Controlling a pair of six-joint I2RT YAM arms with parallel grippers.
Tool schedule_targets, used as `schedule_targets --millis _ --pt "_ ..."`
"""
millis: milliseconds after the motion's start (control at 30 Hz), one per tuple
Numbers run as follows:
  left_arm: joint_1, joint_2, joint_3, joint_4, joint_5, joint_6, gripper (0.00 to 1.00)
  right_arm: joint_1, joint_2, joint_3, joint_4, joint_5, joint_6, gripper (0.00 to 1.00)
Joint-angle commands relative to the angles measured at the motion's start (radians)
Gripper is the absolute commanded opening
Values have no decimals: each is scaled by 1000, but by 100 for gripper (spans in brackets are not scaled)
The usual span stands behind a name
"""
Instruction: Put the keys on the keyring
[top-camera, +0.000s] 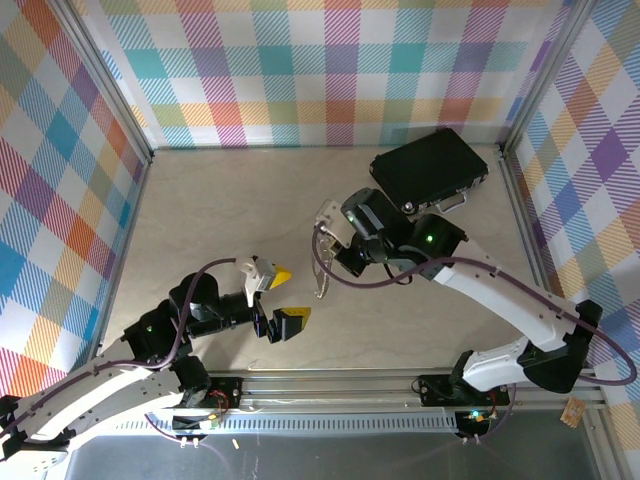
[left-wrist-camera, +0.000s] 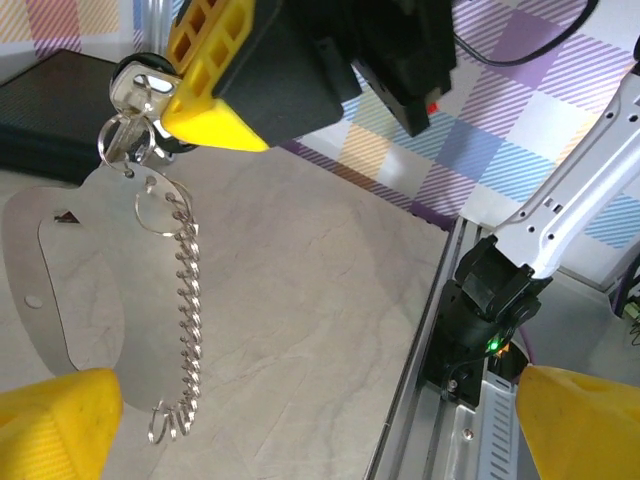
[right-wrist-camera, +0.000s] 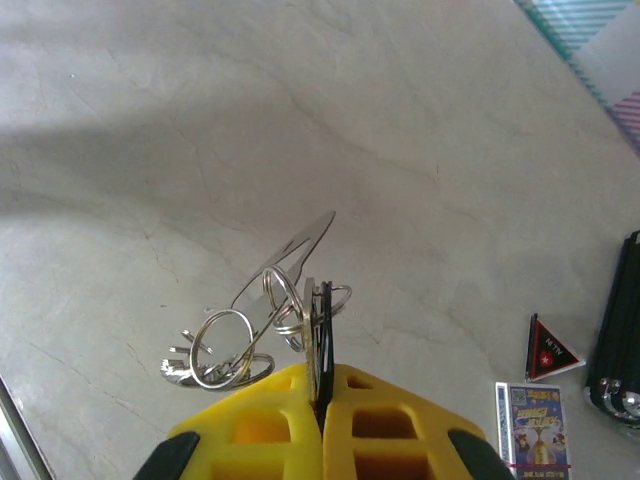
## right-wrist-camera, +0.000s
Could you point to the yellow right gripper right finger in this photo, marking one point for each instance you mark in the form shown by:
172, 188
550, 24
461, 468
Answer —
340, 450

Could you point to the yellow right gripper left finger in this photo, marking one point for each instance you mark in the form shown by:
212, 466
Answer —
300, 450

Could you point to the silver keys and keyring bunch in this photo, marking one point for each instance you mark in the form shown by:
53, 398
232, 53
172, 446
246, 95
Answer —
300, 245

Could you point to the blue playing card box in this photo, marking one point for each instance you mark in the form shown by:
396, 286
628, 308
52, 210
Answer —
535, 425

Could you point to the red black triangular token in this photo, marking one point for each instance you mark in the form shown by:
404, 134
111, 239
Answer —
550, 352

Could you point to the black ribbed aluminium case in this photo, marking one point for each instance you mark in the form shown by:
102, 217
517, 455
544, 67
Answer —
620, 325

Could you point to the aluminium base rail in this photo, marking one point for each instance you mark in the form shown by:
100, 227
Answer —
15, 440

